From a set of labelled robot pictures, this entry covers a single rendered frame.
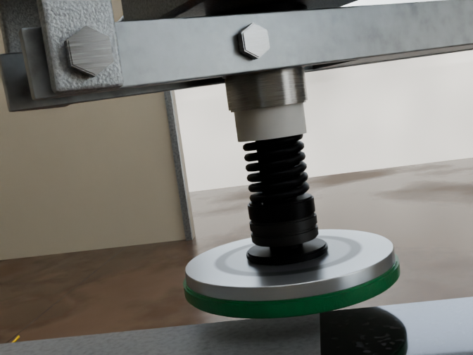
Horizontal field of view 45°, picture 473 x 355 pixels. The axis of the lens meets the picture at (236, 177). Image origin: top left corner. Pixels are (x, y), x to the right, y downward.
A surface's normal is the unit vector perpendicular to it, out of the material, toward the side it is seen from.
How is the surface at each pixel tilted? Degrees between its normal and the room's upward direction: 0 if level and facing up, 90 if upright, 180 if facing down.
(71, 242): 90
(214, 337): 0
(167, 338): 0
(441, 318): 0
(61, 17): 90
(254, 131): 90
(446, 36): 90
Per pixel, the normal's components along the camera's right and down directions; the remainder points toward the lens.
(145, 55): 0.50, 0.03
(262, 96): -0.15, 0.13
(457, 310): -0.14, -0.98
